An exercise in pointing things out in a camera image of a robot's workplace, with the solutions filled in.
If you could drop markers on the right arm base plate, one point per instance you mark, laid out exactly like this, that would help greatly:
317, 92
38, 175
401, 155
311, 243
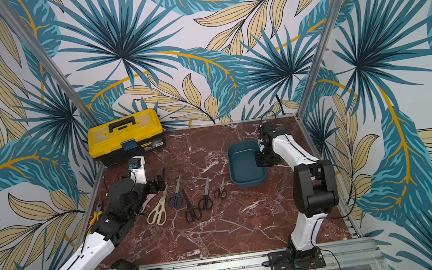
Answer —
296, 260

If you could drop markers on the large black handled scissors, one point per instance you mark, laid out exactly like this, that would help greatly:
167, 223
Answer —
192, 212

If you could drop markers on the medium black handled scissors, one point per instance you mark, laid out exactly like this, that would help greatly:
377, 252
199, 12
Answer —
205, 202

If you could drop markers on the left aluminium frame post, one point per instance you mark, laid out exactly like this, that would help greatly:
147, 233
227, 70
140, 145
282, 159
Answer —
22, 29

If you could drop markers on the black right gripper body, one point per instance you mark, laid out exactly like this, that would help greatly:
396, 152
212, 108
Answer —
264, 158

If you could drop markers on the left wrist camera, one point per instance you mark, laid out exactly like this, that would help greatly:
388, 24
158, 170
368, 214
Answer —
137, 169

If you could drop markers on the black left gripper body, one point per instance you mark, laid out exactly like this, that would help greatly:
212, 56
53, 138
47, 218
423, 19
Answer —
151, 187

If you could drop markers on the blue handled scissors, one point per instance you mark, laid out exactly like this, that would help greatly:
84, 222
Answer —
176, 200

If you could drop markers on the cream handled kitchen scissors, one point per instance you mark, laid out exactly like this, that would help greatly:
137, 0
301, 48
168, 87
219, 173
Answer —
158, 214

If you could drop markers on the aluminium frame post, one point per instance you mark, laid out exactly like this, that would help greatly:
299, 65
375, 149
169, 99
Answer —
330, 21
22, 29

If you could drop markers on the yellow black toolbox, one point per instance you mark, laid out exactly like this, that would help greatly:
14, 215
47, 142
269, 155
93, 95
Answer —
125, 138

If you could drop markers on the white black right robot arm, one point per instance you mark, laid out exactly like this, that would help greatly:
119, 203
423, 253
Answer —
315, 190

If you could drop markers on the right aluminium frame post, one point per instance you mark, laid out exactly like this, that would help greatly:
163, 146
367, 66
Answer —
330, 21

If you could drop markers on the small black scissors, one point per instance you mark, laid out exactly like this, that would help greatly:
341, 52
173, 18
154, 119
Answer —
221, 192

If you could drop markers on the teal plastic storage box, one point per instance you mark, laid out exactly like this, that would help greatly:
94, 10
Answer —
243, 169

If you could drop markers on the yellow handled pliers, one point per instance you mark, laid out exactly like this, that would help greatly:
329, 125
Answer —
96, 214

